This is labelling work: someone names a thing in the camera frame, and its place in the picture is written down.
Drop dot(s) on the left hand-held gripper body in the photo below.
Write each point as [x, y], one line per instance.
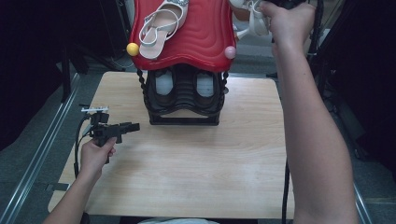
[104, 130]

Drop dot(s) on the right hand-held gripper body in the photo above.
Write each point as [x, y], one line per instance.
[291, 3]

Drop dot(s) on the white high-heeled sandal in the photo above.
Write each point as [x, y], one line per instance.
[260, 26]
[152, 49]

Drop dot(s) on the black leather shoe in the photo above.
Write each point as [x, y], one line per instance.
[164, 84]
[205, 85]

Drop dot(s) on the red and black shoe rack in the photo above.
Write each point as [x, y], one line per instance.
[202, 34]

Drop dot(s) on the person's right hand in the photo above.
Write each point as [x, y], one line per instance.
[289, 28]

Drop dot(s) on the person's left hand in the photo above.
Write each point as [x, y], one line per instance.
[95, 158]

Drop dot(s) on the black upright stand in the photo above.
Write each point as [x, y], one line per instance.
[66, 81]

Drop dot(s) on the dark tape piece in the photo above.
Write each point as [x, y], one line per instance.
[57, 187]

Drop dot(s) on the black chair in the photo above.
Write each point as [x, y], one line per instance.
[87, 218]

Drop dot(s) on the person's light clothing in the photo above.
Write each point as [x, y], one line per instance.
[177, 221]

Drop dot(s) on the metal floor rail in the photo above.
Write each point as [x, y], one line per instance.
[37, 155]
[362, 205]

